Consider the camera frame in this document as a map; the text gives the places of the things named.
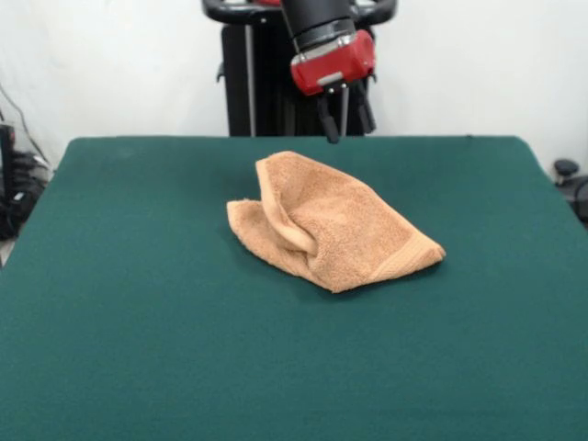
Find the black office chair base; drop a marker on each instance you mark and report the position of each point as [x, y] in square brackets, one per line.
[569, 179]

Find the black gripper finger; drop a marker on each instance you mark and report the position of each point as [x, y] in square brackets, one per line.
[327, 117]
[366, 110]

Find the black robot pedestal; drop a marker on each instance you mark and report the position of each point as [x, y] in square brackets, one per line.
[271, 92]

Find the dark green table cloth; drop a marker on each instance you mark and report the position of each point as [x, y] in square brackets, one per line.
[138, 321]

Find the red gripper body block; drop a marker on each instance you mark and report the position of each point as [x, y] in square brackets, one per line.
[335, 69]

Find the black equipment stack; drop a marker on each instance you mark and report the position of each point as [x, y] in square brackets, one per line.
[9, 184]

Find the tan terry towel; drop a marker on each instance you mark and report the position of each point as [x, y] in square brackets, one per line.
[340, 229]

